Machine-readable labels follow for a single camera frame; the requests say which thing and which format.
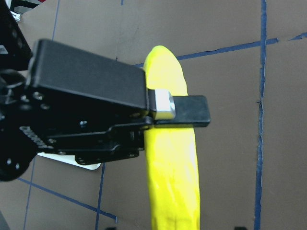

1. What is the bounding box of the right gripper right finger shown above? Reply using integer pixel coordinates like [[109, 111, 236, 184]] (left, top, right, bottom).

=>
[[234, 226, 247, 230]]

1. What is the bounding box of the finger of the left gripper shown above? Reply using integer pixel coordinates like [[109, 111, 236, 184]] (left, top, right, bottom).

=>
[[148, 89, 211, 127]]

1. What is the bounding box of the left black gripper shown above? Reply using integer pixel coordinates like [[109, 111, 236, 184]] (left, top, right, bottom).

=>
[[0, 1, 154, 181]]

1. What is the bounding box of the white bear-print tray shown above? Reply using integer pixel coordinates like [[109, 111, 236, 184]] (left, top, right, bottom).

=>
[[37, 152, 103, 171]]

